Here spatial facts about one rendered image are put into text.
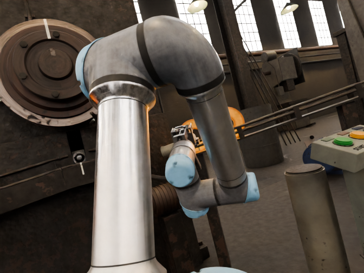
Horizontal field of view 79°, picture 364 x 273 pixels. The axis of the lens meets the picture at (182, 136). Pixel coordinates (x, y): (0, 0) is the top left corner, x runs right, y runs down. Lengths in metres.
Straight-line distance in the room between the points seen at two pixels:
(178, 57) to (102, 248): 0.29
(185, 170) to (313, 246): 0.50
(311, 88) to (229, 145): 12.58
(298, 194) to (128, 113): 0.61
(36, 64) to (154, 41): 0.74
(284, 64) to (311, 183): 7.98
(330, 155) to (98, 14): 1.26
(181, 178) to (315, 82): 12.97
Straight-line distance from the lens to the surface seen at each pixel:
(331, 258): 0.89
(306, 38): 13.94
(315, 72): 13.63
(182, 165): 0.55
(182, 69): 0.38
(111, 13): 1.46
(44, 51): 1.08
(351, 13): 3.08
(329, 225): 0.85
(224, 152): 0.49
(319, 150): 0.69
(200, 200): 0.61
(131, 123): 0.35
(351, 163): 0.66
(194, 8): 7.78
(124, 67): 0.39
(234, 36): 5.27
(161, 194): 0.96
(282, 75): 8.51
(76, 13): 1.43
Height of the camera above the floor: 0.72
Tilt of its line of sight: level
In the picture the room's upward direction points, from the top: 14 degrees counter-clockwise
